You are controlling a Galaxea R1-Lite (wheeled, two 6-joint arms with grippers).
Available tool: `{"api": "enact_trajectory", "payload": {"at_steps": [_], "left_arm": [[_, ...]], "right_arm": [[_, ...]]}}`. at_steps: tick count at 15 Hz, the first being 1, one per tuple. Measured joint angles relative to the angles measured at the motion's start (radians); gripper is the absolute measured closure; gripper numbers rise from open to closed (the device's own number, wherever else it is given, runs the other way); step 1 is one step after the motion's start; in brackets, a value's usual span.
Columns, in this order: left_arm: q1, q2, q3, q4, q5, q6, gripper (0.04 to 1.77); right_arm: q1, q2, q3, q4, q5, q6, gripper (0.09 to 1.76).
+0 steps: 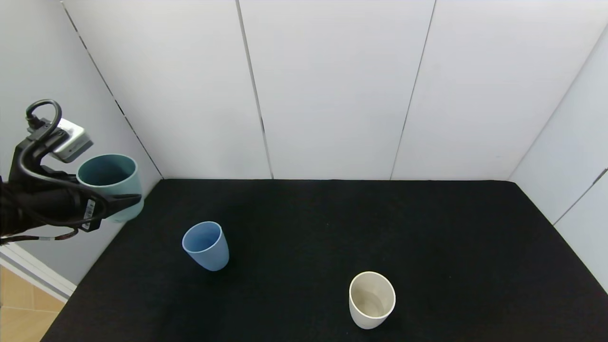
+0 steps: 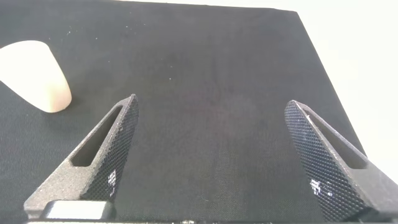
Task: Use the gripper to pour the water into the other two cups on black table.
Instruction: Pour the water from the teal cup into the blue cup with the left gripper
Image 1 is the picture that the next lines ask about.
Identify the black red braided arm cable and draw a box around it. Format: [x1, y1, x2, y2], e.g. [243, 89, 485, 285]
[0, 228, 79, 244]

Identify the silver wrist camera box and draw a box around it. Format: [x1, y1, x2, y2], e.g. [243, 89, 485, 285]
[49, 119, 94, 164]

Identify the black camera cable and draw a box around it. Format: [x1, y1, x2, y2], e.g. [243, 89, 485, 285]
[17, 99, 103, 228]

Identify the cream white cup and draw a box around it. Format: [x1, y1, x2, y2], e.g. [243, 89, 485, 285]
[349, 271, 396, 330]

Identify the teal cup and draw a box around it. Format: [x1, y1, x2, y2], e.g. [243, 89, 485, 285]
[76, 153, 143, 224]

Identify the light blue cup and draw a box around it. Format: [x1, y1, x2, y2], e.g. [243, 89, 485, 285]
[182, 221, 230, 272]

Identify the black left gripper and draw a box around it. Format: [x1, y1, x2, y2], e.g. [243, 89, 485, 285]
[35, 187, 142, 232]

